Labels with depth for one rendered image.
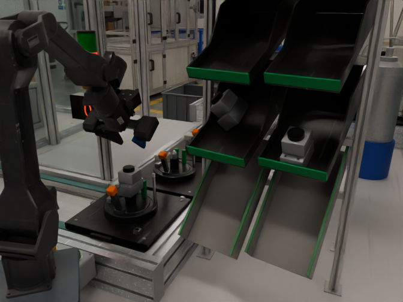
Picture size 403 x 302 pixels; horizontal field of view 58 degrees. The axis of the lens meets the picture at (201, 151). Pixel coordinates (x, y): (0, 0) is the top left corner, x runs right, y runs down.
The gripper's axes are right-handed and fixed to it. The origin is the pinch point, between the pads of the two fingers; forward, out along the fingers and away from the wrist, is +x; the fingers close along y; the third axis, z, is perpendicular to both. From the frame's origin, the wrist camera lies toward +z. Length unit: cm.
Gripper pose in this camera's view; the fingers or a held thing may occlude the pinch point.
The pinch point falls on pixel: (128, 137)
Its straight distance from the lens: 92.4
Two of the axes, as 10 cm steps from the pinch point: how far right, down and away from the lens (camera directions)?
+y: -9.2, -1.5, 3.6
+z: 3.2, -8.1, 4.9
